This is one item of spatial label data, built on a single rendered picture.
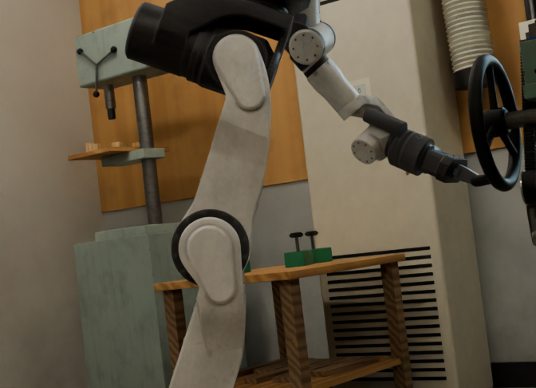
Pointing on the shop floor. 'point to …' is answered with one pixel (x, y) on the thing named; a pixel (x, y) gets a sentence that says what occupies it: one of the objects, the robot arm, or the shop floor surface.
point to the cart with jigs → (291, 342)
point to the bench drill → (126, 238)
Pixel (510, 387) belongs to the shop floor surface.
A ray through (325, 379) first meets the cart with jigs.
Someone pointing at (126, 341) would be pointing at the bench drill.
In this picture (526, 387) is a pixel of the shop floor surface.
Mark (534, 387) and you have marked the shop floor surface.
